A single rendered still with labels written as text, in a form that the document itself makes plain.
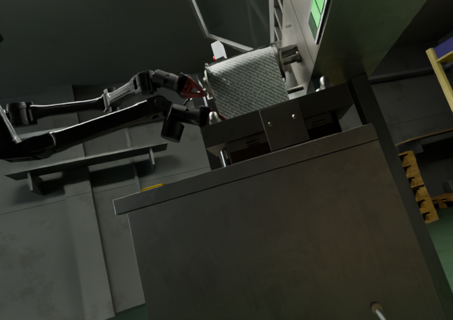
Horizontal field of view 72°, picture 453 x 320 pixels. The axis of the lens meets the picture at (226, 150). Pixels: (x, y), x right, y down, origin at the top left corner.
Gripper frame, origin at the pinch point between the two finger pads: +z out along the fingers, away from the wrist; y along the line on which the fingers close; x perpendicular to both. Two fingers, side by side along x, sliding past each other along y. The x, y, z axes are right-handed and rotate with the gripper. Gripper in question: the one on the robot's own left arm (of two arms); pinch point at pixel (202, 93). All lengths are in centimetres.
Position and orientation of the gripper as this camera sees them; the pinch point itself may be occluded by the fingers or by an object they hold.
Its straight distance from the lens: 115.2
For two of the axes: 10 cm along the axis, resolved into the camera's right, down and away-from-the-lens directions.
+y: -1.3, -1.8, -9.7
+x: 3.9, -9.1, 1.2
